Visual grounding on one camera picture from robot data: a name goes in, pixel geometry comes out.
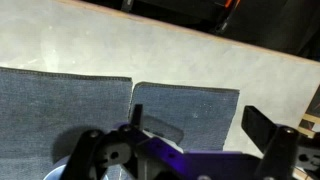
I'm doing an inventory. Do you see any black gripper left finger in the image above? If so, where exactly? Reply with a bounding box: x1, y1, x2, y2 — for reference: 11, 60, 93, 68
61, 103, 148, 180

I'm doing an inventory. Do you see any dark blue cloth mat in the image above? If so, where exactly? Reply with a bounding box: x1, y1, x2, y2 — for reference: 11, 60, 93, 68
0, 66, 134, 180
128, 81, 240, 152

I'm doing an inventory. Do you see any blue bowl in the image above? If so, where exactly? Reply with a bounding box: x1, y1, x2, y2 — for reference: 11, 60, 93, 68
42, 153, 133, 180

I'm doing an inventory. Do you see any black clamp orange handle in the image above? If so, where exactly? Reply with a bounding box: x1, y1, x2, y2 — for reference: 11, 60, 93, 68
213, 0, 242, 34

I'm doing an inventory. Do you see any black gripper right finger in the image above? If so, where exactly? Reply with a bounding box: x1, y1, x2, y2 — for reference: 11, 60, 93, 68
241, 105, 320, 180

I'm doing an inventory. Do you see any wooden slat-back chair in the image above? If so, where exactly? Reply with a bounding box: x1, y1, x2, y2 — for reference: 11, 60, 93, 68
298, 112, 320, 139

